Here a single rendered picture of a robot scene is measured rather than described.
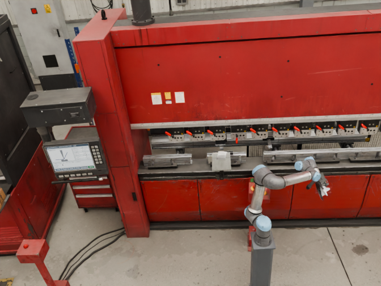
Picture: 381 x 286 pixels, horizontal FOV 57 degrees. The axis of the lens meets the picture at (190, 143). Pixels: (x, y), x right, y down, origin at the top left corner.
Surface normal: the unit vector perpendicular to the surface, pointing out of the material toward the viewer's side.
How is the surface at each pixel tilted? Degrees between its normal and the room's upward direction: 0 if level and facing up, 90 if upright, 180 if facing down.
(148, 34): 90
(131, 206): 90
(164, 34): 90
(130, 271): 0
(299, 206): 90
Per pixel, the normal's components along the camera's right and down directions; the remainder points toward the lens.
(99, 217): -0.07, -0.81
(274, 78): -0.04, 0.59
